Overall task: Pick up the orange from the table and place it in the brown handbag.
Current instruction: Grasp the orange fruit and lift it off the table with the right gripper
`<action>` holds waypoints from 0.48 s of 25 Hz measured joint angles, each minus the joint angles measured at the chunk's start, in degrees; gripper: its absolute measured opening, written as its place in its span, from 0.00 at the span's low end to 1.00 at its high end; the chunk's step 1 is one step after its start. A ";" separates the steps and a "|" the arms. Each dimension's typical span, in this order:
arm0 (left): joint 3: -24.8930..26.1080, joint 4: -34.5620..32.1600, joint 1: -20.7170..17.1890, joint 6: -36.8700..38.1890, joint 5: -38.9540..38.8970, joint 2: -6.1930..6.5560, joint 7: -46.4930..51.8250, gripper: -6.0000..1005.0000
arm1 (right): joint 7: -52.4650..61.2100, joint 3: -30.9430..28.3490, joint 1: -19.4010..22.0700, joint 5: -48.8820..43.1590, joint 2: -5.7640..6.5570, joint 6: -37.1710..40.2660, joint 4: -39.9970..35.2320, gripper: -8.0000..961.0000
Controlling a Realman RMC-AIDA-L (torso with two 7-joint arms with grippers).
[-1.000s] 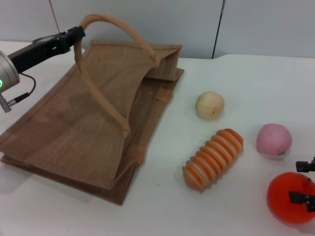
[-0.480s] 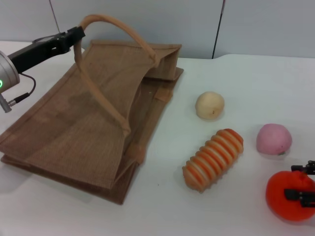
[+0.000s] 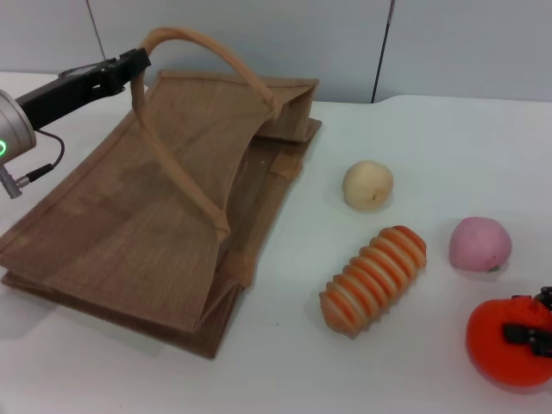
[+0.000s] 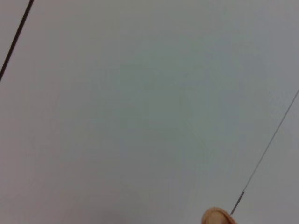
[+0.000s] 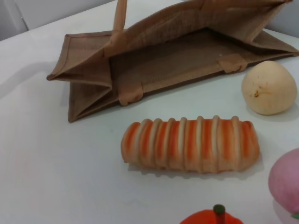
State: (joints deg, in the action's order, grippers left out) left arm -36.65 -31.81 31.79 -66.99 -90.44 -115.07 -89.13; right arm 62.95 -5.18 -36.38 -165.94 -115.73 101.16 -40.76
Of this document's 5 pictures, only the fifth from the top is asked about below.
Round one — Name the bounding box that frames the pale beige toy fruit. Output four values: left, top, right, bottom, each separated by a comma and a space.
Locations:
241, 60, 298, 116

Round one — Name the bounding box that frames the pink toy peach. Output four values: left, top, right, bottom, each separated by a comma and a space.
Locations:
268, 147, 299, 221

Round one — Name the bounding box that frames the brown jute handbag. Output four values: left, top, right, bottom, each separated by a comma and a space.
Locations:
46, 0, 299, 124

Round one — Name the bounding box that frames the orange striped toy bread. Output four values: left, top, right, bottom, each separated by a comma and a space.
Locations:
120, 115, 260, 174

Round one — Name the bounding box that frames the orange toy fruit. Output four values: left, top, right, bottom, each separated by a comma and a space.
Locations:
178, 204, 245, 224

